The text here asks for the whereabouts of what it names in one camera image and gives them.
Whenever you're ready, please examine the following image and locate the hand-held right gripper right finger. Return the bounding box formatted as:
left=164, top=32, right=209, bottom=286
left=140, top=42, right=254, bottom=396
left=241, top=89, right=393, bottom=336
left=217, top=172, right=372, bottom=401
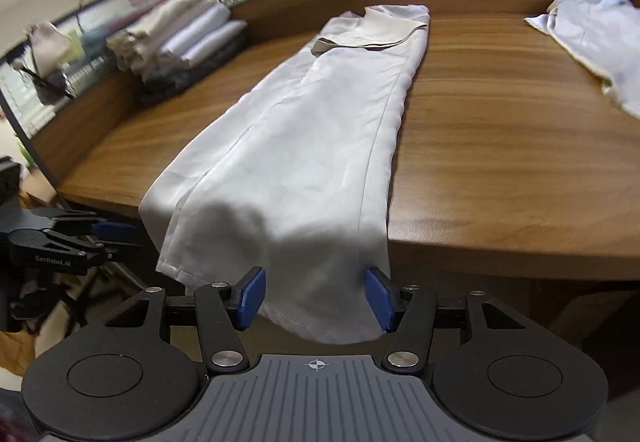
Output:
left=365, top=268, right=533, bottom=375

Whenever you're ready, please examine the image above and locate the white satin garment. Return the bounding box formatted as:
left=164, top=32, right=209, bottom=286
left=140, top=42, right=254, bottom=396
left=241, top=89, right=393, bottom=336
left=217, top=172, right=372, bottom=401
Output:
left=523, top=0, right=640, bottom=119

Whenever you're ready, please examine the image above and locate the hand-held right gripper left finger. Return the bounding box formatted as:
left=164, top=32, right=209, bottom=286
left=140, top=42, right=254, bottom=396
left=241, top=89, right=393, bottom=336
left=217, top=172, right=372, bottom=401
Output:
left=100, top=267, right=267, bottom=375

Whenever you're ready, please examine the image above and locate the cream satin shirt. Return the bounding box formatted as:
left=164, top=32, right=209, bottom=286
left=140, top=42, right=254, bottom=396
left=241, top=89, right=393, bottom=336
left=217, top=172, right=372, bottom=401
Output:
left=139, top=4, right=432, bottom=347

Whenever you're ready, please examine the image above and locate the dark folded cloth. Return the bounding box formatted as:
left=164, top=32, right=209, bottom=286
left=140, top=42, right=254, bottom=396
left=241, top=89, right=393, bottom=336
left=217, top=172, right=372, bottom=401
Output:
left=137, top=34, right=248, bottom=105

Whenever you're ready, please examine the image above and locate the beige cloth bag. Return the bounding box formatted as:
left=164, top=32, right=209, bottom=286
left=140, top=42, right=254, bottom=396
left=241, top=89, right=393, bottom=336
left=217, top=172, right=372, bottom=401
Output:
left=25, top=21, right=75, bottom=79

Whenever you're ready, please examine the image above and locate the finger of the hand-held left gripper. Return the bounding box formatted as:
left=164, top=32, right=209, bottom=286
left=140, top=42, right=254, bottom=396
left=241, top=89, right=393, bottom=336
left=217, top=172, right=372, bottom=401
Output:
left=75, top=236, right=147, bottom=264
left=50, top=214, right=142, bottom=239

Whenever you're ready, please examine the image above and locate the stack of folded clothes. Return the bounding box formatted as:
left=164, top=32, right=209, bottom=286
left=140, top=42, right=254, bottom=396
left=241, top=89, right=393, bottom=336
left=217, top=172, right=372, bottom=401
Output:
left=105, top=0, right=249, bottom=88

